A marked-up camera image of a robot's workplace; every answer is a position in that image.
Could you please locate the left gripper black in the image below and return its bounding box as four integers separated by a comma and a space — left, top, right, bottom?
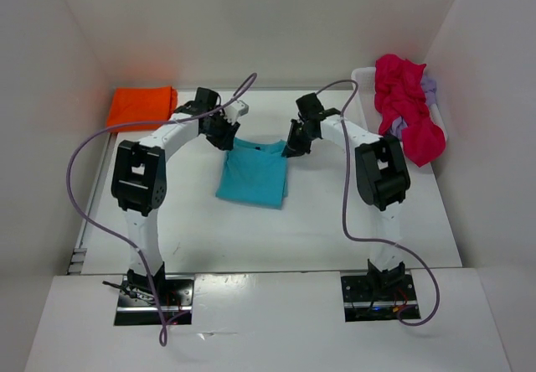
203, 110, 240, 152

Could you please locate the cyan t shirt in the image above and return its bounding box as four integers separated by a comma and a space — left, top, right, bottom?
215, 138, 288, 209

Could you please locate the orange t shirt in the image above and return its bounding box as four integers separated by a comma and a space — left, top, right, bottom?
106, 85, 178, 127

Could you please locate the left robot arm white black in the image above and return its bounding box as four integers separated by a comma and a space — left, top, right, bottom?
111, 88, 249, 305

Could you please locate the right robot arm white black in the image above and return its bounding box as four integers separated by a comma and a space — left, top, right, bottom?
282, 93, 410, 301

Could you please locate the white plastic basket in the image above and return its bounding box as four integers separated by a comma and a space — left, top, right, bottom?
350, 66, 446, 138

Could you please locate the magenta t shirt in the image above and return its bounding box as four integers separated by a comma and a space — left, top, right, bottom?
374, 54, 446, 167

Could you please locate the lavender t shirt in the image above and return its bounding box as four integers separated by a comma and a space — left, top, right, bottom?
388, 75, 437, 139

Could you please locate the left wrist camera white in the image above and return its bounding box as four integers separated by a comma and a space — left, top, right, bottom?
224, 100, 249, 124

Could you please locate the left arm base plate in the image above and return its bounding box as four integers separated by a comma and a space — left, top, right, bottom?
114, 275, 194, 327

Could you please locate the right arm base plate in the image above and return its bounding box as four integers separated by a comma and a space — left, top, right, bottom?
340, 272, 420, 323

